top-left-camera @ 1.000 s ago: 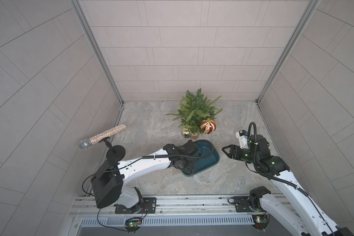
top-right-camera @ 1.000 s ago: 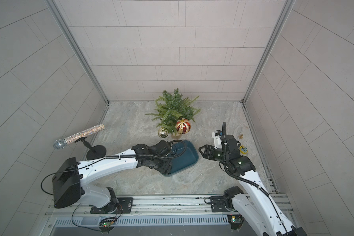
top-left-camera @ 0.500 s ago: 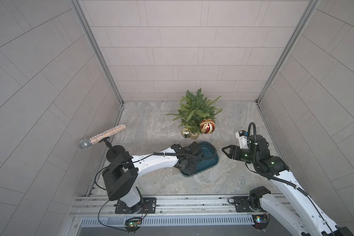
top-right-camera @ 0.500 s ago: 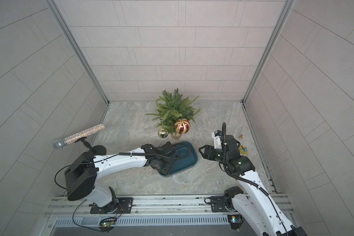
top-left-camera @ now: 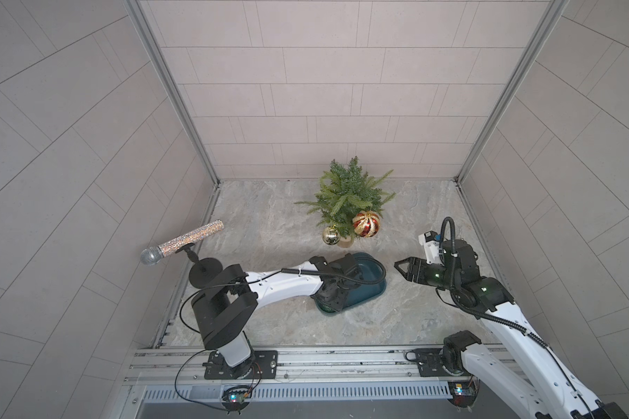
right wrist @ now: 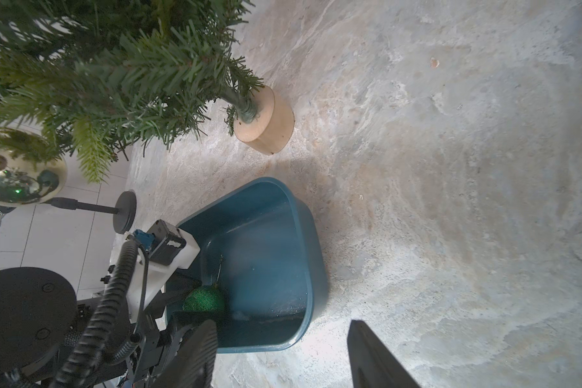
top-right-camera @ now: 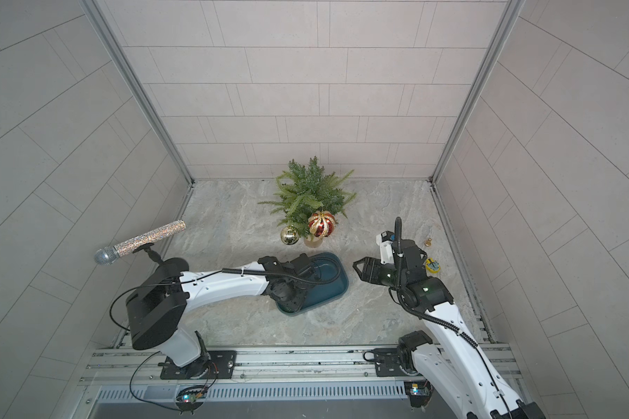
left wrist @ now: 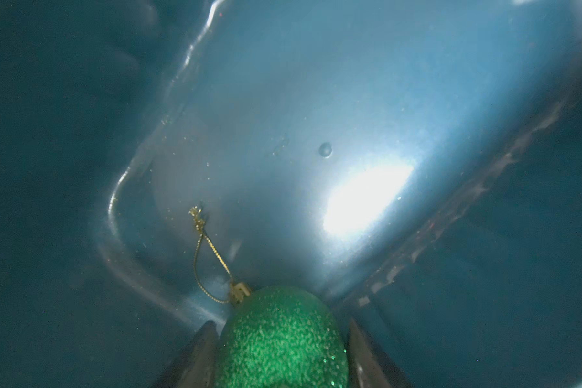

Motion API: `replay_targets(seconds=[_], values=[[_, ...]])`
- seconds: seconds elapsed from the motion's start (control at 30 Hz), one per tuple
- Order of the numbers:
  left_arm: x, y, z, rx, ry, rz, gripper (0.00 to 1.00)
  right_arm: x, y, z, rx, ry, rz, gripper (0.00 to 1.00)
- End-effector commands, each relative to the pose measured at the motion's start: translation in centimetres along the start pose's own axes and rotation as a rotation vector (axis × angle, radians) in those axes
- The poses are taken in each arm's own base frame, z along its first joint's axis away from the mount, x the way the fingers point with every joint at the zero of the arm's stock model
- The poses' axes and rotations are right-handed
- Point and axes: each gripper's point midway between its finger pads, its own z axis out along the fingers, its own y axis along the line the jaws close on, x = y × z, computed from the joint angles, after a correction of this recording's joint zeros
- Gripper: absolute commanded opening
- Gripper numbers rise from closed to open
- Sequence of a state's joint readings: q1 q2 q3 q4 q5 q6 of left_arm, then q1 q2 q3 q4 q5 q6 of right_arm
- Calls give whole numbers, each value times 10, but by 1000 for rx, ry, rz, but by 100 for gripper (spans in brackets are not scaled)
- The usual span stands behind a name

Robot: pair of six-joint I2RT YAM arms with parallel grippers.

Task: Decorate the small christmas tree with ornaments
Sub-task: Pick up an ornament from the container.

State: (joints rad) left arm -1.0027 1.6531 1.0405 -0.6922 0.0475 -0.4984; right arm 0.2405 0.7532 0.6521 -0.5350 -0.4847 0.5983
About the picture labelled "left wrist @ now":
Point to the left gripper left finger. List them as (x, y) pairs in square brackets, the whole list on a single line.
[(195, 366)]

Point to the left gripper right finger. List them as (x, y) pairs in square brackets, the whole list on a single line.
[(369, 366)]

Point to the green glitter ball ornament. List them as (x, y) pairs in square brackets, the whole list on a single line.
[(278, 336)]

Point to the teal plastic tray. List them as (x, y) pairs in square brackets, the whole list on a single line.
[(416, 165)]

